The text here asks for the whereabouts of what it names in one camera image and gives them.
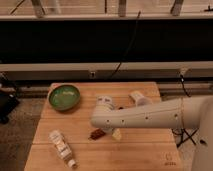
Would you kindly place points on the white cylindrical object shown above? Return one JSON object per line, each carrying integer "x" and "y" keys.
{"x": 139, "y": 99}

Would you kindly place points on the wall power outlet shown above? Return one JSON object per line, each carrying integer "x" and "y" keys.
{"x": 92, "y": 74}

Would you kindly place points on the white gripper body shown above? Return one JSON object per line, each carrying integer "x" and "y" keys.
{"x": 115, "y": 133}

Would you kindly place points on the white plastic bottle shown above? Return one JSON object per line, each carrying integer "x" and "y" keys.
{"x": 63, "y": 149}

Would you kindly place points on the black object at left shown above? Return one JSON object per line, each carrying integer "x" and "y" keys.
{"x": 8, "y": 101}

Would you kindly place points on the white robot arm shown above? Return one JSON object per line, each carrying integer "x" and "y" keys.
{"x": 182, "y": 113}

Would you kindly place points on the green bowl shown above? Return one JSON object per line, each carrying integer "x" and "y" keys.
{"x": 64, "y": 97}

